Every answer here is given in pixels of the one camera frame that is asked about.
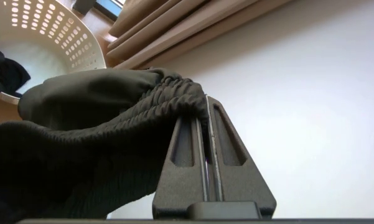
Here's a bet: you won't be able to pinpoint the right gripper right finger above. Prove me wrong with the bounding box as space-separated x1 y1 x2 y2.
205 95 278 219

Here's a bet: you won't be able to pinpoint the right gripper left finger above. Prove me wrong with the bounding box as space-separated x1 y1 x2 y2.
152 116 208 219

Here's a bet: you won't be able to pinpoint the black shorts with green print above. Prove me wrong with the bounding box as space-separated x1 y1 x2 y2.
0 67 210 224

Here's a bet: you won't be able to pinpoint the black garment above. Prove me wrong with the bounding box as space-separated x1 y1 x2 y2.
0 11 31 98

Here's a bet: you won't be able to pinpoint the white laundry basket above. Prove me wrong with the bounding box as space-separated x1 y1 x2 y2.
0 0 107 106

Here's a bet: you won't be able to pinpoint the brown curtain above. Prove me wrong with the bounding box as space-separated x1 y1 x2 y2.
106 0 293 70

